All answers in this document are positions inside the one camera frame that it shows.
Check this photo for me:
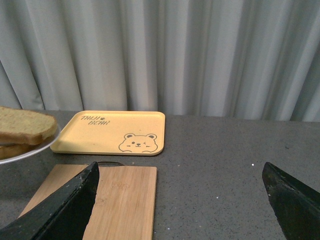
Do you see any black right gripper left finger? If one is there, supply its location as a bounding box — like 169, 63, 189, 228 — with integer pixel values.
0, 162, 100, 240

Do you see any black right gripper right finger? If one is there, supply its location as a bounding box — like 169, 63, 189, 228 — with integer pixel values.
262, 162, 320, 240

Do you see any white oval plate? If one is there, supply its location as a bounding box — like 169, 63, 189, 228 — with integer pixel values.
0, 125, 61, 165

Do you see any bread slice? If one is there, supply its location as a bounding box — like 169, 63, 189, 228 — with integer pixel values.
0, 144, 35, 160
0, 106, 58, 145

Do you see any wooden cutting board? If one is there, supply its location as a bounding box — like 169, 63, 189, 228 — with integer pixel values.
17, 161, 158, 240

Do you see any yellow bear tray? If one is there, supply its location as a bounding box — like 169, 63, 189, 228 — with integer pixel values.
50, 110, 166, 156

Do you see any grey-white curtain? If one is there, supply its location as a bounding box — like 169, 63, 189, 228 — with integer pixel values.
0, 0, 320, 122

